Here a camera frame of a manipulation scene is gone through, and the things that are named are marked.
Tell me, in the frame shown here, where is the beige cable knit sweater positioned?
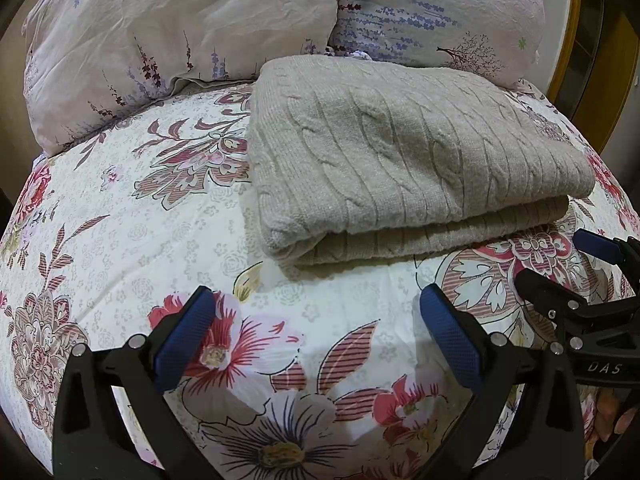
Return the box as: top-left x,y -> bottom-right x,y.
247,55 -> 597,267

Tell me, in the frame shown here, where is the wooden headboard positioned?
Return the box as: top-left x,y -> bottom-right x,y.
545,0 -> 583,103

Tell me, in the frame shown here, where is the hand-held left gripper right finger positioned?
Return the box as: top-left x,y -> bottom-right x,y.
419,282 -> 586,480

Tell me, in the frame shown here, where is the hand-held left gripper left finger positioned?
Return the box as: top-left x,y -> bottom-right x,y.
52,285 -> 221,480

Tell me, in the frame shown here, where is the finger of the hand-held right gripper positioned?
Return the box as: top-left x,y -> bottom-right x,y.
572,229 -> 640,281
515,268 -> 602,329

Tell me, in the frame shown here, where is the pale pink floral pillow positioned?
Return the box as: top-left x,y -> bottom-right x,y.
22,0 -> 341,157

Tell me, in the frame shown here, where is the floral bed sheet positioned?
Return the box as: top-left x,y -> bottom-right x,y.
0,80 -> 640,480

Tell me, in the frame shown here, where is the purple flower print pillow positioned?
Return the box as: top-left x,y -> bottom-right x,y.
327,0 -> 560,92

